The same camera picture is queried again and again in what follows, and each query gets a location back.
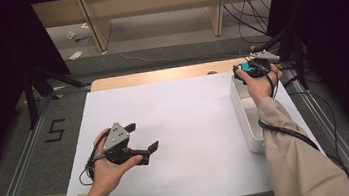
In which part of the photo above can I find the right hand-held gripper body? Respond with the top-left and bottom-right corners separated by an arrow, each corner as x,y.
245,48 -> 283,80

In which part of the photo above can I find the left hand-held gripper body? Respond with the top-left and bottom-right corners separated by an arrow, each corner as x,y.
99,119 -> 145,167

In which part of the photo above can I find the white plastic bin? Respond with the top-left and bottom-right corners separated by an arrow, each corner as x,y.
227,66 -> 291,157

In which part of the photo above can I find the person's right hand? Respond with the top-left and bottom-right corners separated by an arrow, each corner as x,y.
235,63 -> 288,108

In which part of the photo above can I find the person's left hand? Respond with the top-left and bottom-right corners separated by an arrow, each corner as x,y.
79,123 -> 149,196

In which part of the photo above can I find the black metal stand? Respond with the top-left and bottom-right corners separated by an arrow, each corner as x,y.
249,25 -> 310,97
20,59 -> 96,131

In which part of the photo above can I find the white table sheet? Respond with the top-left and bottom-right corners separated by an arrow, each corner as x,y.
45,60 -> 329,196

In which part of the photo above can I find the thin black floor object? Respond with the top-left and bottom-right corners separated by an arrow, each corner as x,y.
73,35 -> 94,44

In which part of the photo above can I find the light wooden desk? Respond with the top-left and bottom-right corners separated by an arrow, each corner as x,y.
30,0 -> 286,61

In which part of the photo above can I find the right hand-held gripper cable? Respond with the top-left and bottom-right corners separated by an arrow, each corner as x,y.
250,55 -> 324,161

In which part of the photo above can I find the white floor cable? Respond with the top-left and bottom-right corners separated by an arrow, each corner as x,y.
118,36 -> 249,72

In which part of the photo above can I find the thin black floor cable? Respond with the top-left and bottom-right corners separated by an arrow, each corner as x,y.
282,69 -> 349,172

